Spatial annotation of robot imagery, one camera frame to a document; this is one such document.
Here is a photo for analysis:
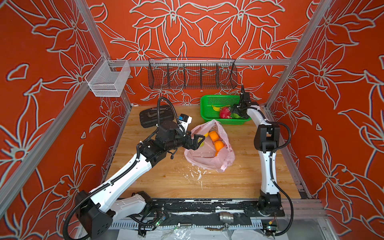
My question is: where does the pink dragon fruit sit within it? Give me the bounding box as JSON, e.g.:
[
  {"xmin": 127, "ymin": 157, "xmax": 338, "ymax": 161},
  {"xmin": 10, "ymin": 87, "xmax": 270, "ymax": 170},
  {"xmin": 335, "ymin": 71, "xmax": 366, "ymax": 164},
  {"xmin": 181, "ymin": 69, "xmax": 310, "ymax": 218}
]
[{"xmin": 219, "ymin": 107, "xmax": 232, "ymax": 119}]

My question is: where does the black tool case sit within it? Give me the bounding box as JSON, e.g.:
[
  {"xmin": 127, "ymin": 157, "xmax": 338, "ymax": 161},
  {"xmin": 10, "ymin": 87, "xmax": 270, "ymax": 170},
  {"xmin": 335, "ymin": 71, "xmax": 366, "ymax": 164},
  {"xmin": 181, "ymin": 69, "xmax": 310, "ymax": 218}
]
[{"xmin": 139, "ymin": 105, "xmax": 175, "ymax": 128}]

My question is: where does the black wire wall basket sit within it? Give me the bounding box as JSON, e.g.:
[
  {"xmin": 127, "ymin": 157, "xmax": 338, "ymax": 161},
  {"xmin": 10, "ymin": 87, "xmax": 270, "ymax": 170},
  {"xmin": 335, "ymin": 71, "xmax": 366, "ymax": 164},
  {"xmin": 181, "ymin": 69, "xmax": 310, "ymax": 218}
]
[{"xmin": 148, "ymin": 57, "xmax": 238, "ymax": 90}]

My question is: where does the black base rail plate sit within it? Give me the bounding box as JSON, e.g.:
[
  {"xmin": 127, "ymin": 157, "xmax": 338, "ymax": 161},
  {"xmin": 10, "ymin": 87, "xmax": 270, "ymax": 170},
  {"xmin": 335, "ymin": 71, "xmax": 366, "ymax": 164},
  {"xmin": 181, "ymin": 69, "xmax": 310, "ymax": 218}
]
[{"xmin": 152, "ymin": 198, "xmax": 287, "ymax": 218}]

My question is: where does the yellow banana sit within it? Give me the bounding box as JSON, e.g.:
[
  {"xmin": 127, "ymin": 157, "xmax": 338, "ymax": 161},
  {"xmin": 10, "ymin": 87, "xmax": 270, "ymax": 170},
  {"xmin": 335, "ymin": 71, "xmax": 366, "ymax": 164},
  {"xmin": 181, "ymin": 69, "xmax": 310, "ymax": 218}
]
[{"xmin": 212, "ymin": 106, "xmax": 222, "ymax": 112}]

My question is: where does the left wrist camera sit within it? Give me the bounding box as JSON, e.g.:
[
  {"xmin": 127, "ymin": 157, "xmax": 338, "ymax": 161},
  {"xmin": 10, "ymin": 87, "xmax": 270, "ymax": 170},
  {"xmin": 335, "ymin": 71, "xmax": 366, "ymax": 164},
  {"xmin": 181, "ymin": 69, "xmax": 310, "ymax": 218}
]
[{"xmin": 157, "ymin": 113, "xmax": 193, "ymax": 140}]

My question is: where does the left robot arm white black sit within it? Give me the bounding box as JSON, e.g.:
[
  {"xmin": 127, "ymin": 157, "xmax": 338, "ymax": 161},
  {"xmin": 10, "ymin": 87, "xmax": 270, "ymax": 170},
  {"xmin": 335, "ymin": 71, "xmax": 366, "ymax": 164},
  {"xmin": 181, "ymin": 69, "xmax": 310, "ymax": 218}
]
[{"xmin": 63, "ymin": 132, "xmax": 206, "ymax": 240}]

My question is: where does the pink plastic bag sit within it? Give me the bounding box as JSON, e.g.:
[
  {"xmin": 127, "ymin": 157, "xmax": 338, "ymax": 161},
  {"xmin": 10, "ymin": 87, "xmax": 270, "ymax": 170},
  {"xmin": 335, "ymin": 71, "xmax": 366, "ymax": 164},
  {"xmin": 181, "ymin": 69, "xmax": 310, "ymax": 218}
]
[{"xmin": 184, "ymin": 120, "xmax": 235, "ymax": 173}]

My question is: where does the orange fruit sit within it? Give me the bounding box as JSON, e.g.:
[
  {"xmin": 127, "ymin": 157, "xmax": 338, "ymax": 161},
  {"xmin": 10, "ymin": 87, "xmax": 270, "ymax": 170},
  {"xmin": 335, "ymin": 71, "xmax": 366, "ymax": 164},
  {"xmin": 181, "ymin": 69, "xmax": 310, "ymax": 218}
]
[
  {"xmin": 214, "ymin": 140, "xmax": 226, "ymax": 153},
  {"xmin": 209, "ymin": 131, "xmax": 220, "ymax": 142}
]

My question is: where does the green plastic basket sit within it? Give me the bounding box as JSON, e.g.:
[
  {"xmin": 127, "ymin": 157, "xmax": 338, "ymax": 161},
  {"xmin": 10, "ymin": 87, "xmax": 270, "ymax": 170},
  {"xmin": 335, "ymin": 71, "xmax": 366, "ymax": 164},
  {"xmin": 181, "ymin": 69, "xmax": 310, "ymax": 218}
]
[{"xmin": 200, "ymin": 95, "xmax": 251, "ymax": 125}]

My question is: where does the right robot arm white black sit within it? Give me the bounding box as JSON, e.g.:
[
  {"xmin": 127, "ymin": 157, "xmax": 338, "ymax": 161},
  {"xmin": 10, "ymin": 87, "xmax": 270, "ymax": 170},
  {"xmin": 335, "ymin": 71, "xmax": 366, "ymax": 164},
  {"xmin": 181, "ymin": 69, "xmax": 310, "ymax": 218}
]
[{"xmin": 234, "ymin": 90, "xmax": 294, "ymax": 238}]

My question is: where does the white wire wall basket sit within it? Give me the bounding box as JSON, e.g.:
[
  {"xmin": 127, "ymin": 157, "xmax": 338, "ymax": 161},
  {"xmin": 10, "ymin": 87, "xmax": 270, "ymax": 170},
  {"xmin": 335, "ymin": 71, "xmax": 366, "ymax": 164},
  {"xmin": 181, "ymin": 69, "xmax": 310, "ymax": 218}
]
[{"xmin": 85, "ymin": 55, "xmax": 131, "ymax": 97}]

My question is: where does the green round fruit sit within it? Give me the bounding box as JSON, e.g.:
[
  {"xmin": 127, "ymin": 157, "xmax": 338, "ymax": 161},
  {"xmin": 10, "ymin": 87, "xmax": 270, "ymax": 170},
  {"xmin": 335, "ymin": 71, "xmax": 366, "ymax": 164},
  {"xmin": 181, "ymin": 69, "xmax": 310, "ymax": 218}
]
[{"xmin": 232, "ymin": 113, "xmax": 243, "ymax": 119}]

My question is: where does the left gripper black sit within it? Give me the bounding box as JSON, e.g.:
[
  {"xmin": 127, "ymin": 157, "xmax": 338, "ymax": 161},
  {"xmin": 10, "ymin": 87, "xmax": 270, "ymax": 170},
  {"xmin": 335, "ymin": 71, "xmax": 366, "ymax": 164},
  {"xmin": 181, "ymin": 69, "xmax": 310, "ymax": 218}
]
[{"xmin": 165, "ymin": 128, "xmax": 205, "ymax": 151}]

